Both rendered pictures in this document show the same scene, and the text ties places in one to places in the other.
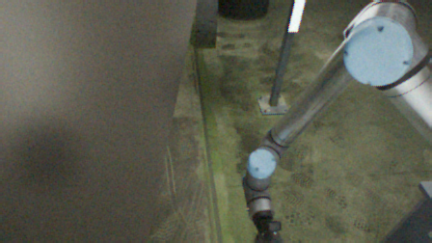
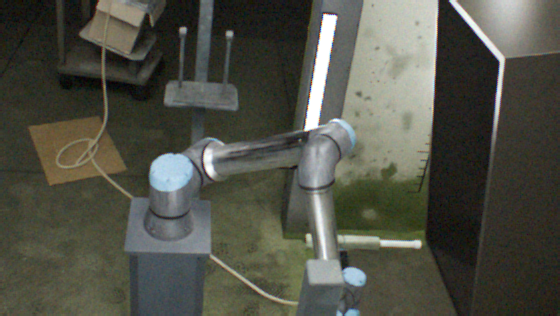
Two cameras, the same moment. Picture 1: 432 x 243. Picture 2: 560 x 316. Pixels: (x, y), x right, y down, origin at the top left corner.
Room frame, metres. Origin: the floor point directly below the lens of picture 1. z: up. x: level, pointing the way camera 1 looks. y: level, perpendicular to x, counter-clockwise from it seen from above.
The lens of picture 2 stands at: (2.35, -0.49, 2.28)
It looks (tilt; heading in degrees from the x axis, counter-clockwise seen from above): 30 degrees down; 174
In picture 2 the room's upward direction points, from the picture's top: 11 degrees clockwise
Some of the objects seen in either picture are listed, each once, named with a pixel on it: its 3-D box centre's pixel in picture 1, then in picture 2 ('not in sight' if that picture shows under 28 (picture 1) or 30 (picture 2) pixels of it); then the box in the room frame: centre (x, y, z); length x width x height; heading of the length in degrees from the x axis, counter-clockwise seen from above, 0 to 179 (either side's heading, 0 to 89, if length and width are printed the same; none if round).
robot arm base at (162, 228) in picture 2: not in sight; (169, 214); (0.47, -0.85, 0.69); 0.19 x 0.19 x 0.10
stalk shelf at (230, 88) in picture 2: not in sight; (201, 95); (-0.28, -0.87, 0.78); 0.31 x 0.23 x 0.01; 99
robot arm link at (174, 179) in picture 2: not in sight; (172, 183); (0.46, -0.85, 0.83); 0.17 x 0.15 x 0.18; 153
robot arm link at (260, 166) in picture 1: (260, 168); (350, 287); (0.64, -0.17, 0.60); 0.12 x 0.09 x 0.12; 153
